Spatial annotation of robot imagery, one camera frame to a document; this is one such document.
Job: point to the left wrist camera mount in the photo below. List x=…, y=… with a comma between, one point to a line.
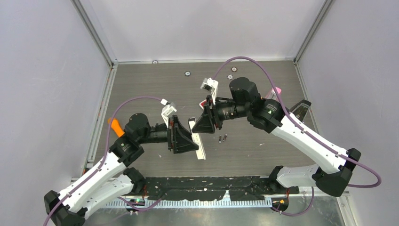
x=168, y=111

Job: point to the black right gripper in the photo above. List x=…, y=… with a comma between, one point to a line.
x=205, y=123

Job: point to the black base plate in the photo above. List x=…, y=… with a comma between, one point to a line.
x=242, y=188

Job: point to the orange handle tool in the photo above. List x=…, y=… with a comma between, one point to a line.
x=116, y=127

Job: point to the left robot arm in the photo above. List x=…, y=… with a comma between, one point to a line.
x=112, y=176

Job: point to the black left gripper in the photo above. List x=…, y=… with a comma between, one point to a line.
x=179, y=138

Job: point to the pink metronome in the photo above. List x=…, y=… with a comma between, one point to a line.
x=272, y=94

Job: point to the white remote control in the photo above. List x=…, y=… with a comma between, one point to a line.
x=200, y=152

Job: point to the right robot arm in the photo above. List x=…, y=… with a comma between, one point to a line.
x=333, y=166

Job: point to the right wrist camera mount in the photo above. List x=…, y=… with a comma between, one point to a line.
x=211, y=86

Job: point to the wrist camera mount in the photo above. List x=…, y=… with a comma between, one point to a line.
x=211, y=86
x=168, y=111

